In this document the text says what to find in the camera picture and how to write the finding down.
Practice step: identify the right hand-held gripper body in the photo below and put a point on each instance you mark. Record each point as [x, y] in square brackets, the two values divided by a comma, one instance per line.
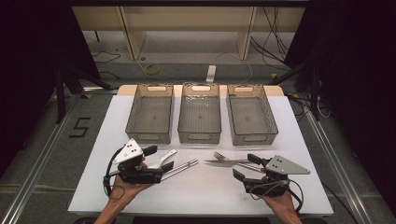
[274, 183]

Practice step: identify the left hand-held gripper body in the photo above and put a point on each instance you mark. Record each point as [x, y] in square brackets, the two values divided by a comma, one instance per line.
[130, 169]

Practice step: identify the metal fork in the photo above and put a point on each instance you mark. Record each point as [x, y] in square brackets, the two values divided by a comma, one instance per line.
[222, 157]

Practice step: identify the smoky clear plastic bin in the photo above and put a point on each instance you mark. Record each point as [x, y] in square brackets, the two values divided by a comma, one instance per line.
[200, 115]
[250, 116]
[151, 115]

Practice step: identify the person's right hand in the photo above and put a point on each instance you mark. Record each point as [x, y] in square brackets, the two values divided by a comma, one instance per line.
[285, 202]

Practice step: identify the person's left hand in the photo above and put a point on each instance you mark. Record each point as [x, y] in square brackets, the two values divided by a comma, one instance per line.
[123, 191]

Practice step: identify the white table cover sheet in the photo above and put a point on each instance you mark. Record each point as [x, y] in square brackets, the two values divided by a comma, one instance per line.
[199, 193]

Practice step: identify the yellow tape roll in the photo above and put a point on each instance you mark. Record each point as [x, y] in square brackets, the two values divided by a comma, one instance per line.
[152, 69]

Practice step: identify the black metal stand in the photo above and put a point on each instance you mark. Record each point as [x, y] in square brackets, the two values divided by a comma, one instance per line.
[60, 93]
[315, 90]

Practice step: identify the black curtain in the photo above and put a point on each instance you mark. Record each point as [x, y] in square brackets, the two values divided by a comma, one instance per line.
[358, 77]
[28, 62]

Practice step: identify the light wooden shelf unit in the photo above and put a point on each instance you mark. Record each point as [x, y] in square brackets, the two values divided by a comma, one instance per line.
[190, 18]

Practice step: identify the aluminium floor rail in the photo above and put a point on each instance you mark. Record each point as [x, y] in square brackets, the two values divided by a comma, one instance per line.
[339, 168]
[34, 174]

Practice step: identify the short aluminium rail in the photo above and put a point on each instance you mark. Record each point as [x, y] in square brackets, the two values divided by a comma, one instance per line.
[99, 90]

